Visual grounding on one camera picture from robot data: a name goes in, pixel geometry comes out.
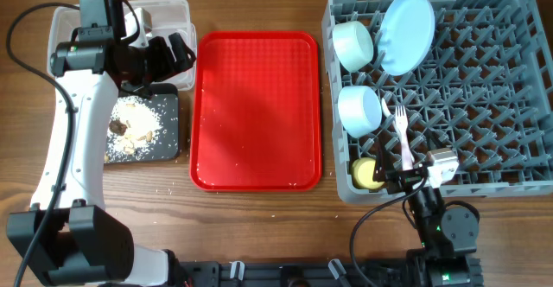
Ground light blue plate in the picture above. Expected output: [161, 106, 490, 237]
[377, 0, 435, 76]

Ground yellow plastic cup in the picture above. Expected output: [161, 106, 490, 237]
[351, 157, 385, 190]

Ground clear plastic waste bin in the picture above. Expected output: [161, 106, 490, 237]
[47, 0, 196, 90]

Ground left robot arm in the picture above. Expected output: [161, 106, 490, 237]
[6, 0, 196, 286]

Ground grey dishwasher rack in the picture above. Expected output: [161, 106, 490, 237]
[321, 0, 552, 204]

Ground rice and food scraps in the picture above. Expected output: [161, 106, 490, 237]
[103, 95, 179, 163]

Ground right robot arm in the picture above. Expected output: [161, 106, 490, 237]
[373, 147, 484, 286]

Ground black waste tray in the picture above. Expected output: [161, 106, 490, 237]
[102, 83, 181, 165]

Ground white plastic fork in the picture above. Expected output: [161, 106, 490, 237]
[394, 105, 413, 170]

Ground white plastic spoon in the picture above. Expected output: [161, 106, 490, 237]
[381, 98, 391, 118]

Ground light blue bowl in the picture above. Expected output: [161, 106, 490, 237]
[337, 86, 383, 138]

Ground red serving tray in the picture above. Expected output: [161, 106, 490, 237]
[189, 31, 322, 192]

